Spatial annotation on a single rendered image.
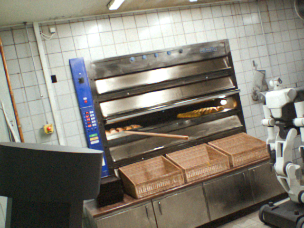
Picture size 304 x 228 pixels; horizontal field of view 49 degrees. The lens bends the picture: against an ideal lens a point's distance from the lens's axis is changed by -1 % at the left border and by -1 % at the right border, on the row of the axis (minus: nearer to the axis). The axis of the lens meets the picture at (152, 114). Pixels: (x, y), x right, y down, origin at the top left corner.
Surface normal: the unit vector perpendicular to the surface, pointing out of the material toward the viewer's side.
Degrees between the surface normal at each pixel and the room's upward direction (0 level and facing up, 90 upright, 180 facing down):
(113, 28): 90
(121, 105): 70
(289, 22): 90
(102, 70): 90
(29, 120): 90
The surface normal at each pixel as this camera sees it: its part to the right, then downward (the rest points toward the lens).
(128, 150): 0.27, -0.36
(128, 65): 0.36, -0.03
